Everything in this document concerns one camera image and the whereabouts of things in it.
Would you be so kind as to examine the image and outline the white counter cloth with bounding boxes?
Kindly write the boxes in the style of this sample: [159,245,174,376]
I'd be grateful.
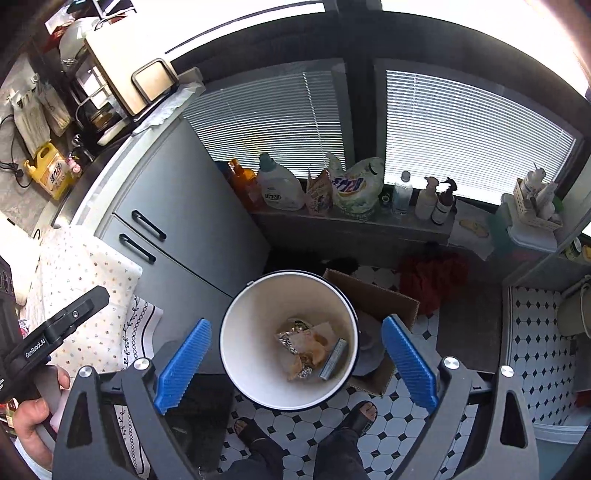
[131,78,206,137]

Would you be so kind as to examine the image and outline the red cloth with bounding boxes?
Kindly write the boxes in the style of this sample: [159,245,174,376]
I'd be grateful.
[398,253,469,315]

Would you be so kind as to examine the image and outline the printed snack pouch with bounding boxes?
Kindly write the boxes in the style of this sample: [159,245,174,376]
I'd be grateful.
[305,168,334,217]

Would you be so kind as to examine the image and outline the person's foot in black sandal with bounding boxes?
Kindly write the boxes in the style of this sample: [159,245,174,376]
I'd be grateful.
[233,416,269,450]
[339,401,379,437]

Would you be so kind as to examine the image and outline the white laundry detergent bottle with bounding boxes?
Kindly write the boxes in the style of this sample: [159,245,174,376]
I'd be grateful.
[255,152,306,212]

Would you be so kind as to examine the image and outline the white basket of toiletries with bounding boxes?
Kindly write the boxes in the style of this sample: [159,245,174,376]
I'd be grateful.
[512,164,565,232]

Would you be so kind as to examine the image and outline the white round trash bin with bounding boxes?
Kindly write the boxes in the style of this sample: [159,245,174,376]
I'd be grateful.
[219,270,360,411]

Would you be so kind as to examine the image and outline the person's left hand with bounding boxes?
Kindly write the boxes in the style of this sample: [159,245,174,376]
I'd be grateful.
[14,364,71,457]

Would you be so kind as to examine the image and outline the white basin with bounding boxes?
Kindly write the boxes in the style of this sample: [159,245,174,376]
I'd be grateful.
[531,406,591,446]

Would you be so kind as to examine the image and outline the white bucket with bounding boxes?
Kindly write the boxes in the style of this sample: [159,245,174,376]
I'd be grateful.
[555,281,591,337]

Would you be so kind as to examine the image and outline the brown cardboard box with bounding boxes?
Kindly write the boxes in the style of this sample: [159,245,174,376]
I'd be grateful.
[322,268,421,398]

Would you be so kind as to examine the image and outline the white cloth with leaf print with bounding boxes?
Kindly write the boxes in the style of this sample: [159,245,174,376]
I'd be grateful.
[111,295,163,480]

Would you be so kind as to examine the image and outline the blue white cardboard box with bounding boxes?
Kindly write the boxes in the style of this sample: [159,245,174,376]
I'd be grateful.
[320,338,348,380]

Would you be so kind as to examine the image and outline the orange bottle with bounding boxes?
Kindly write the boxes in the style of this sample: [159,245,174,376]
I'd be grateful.
[229,159,259,210]

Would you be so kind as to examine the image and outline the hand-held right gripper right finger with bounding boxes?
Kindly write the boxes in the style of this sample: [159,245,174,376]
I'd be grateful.
[381,315,541,480]

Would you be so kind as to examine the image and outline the brown paper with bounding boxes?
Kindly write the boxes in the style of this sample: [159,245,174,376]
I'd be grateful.
[288,323,338,381]

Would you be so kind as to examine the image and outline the hanging plastic bags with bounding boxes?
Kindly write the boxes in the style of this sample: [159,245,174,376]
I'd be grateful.
[11,78,72,155]

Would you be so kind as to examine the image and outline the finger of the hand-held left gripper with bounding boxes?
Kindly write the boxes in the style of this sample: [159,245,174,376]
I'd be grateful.
[39,285,110,337]

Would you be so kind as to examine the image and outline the white window blind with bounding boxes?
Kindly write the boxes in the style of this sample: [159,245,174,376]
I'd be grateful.
[182,71,349,162]
[385,69,578,204]

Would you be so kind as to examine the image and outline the green white detergent bag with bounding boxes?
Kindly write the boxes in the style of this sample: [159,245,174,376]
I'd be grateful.
[325,152,385,222]

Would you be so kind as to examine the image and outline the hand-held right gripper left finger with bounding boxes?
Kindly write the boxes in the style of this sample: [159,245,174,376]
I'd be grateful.
[52,318,213,480]

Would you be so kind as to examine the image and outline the yellow detergent bottle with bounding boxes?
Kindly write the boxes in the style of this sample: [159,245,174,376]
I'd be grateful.
[23,142,75,200]

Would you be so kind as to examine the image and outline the white folded cloth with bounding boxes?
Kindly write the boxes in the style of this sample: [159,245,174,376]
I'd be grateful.
[448,215,495,259]

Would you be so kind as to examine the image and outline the grey plate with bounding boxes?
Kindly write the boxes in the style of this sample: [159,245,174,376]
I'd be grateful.
[355,311,393,377]

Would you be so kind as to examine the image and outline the grey cabinet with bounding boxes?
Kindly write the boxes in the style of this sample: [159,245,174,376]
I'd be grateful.
[69,115,271,374]

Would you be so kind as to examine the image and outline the person's leg in dark pants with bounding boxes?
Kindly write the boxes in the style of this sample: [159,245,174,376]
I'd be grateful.
[247,438,287,480]
[316,427,365,480]

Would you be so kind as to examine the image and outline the brown pump bottle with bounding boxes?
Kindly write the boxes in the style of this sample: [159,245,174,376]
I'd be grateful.
[431,178,458,225]

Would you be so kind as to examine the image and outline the clear tall bottle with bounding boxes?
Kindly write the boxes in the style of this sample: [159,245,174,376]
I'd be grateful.
[392,171,413,215]

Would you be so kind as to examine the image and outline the silver foil packet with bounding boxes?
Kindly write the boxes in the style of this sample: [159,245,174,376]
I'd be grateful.
[276,318,319,381]

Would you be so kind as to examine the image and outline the white pump bottle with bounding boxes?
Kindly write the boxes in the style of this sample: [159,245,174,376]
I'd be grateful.
[414,176,438,221]

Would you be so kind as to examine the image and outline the green storage box white lid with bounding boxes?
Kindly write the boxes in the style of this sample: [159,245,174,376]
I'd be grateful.
[489,194,561,273]

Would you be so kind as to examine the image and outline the yellow flat item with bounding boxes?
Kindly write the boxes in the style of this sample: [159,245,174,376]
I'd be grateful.
[459,219,489,238]

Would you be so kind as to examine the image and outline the floral print tablecloth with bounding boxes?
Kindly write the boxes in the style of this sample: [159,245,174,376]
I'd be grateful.
[21,225,144,370]

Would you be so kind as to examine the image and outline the black hanging cable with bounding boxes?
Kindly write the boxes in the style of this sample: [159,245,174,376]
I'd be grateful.
[0,115,33,188]

